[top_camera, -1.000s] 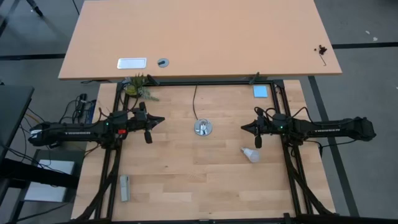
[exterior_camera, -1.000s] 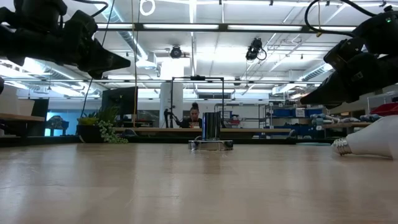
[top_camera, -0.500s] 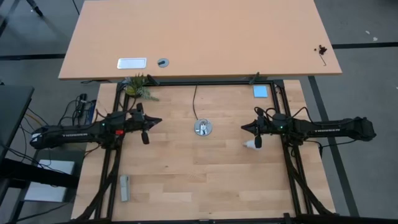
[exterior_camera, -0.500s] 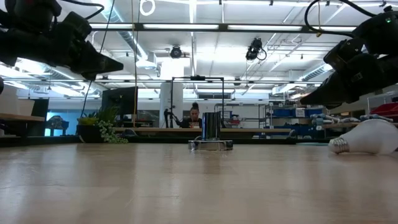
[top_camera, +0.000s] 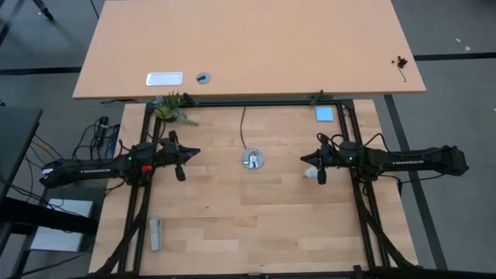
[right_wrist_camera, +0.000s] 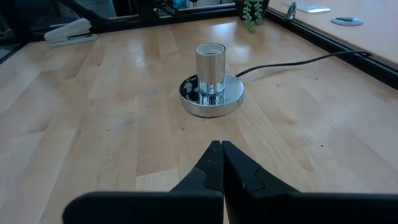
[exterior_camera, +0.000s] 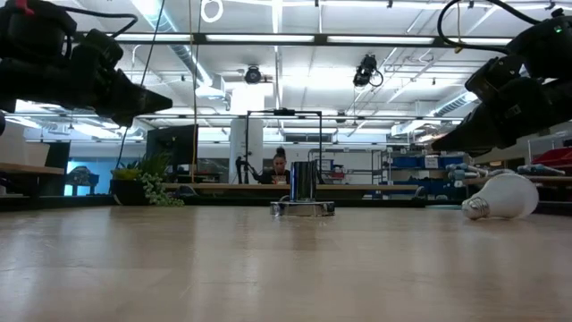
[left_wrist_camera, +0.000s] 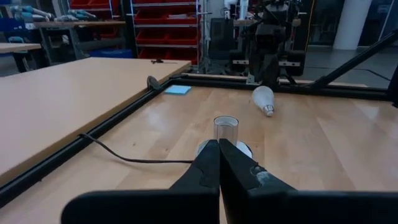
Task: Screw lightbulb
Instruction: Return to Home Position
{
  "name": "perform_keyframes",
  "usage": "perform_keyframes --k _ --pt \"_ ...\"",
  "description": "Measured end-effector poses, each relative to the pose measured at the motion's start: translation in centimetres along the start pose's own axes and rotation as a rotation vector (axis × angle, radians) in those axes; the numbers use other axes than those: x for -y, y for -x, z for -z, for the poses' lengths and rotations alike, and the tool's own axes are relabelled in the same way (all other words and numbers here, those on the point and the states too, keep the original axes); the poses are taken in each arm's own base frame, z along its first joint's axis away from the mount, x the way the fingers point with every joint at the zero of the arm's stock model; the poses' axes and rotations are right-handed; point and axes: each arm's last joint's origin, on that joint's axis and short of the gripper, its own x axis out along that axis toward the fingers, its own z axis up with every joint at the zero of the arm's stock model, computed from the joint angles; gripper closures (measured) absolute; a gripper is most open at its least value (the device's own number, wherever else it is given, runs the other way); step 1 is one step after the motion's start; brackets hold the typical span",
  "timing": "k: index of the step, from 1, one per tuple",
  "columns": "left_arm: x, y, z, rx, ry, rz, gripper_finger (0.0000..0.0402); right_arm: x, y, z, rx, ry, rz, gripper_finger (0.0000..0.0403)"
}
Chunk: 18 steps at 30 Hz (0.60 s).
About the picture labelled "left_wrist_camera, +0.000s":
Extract beige wooden desk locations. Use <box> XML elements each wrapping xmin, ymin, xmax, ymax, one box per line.
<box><xmin>0</xmin><ymin>57</ymin><xmax>192</xmax><ymax>187</ymax></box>

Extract black hex key with screws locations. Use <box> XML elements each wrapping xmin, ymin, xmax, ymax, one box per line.
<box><xmin>150</xmin><ymin>58</ymin><xmax>178</xmax><ymax>65</ymax></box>

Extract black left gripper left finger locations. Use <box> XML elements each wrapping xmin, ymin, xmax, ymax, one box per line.
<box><xmin>61</xmin><ymin>139</ymin><xmax>221</xmax><ymax>224</ymax></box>

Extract small beige table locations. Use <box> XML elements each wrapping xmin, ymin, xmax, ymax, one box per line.
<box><xmin>0</xmin><ymin>42</ymin><xmax>42</xmax><ymax>74</ymax></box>

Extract blue storage bin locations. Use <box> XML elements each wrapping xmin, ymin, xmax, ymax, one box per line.
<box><xmin>89</xmin><ymin>48</ymin><xmax>134</xmax><ymax>59</ymax></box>

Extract black frame clamp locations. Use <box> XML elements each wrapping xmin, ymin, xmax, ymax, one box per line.
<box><xmin>146</xmin><ymin>75</ymin><xmax>162</xmax><ymax>91</ymax></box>

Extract black aluminium frame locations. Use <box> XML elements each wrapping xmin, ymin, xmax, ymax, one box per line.
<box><xmin>0</xmin><ymin>27</ymin><xmax>398</xmax><ymax>209</ymax></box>

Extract wooden top workbench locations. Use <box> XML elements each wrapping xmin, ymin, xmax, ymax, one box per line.
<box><xmin>33</xmin><ymin>20</ymin><xmax>127</xmax><ymax>62</ymax></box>

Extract chrome lamp socket base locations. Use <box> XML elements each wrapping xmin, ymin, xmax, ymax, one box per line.
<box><xmin>195</xmin><ymin>115</ymin><xmax>253</xmax><ymax>159</ymax></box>

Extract black office chair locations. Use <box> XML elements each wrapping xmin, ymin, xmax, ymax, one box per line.
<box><xmin>207</xmin><ymin>17</ymin><xmax>236</xmax><ymax>62</ymax></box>

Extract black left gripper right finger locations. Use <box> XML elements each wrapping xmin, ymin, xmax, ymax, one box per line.
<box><xmin>220</xmin><ymin>139</ymin><xmax>398</xmax><ymax>224</ymax></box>

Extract blue sticky note pad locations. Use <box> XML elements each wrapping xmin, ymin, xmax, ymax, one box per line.
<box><xmin>164</xmin><ymin>85</ymin><xmax>192</xmax><ymax>96</ymax></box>

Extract grey power tool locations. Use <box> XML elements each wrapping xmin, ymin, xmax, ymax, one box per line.
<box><xmin>9</xmin><ymin>4</ymin><xmax>53</xmax><ymax>21</ymax></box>
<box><xmin>54</xmin><ymin>9</ymin><xmax>97</xmax><ymax>22</ymax></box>

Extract red bin shelf rack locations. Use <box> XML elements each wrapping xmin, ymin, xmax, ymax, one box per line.
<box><xmin>68</xmin><ymin>0</ymin><xmax>122</xmax><ymax>40</ymax></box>
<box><xmin>129</xmin><ymin>0</ymin><xmax>200</xmax><ymax>65</ymax></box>

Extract white round pillar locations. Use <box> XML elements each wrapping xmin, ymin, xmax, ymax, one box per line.
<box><xmin>332</xmin><ymin>0</ymin><xmax>373</xmax><ymax>51</ymax></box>

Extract white lightbulb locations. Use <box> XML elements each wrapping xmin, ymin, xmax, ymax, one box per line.
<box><xmin>252</xmin><ymin>85</ymin><xmax>275</xmax><ymax>118</ymax></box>

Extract black lamp cable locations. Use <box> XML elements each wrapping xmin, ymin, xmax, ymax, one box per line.
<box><xmin>77</xmin><ymin>133</ymin><xmax>195</xmax><ymax>164</ymax></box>

